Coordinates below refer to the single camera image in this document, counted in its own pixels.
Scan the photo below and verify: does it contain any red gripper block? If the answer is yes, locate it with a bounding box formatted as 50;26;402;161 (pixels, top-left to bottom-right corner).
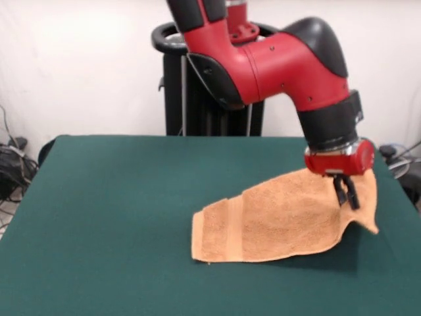
303;138;376;210

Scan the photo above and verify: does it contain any orange terry towel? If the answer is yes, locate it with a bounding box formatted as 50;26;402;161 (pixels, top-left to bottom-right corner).
191;168;380;264

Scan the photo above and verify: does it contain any dark green tablecloth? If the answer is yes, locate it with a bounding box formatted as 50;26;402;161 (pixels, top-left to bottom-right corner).
0;134;421;316

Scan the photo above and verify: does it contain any black cable tangle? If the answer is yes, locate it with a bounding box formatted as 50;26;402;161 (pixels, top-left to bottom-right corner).
378;141;421;205
0;105;39;231

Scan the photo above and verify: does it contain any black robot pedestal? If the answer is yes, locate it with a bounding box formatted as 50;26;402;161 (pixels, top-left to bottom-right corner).
151;20;284;137

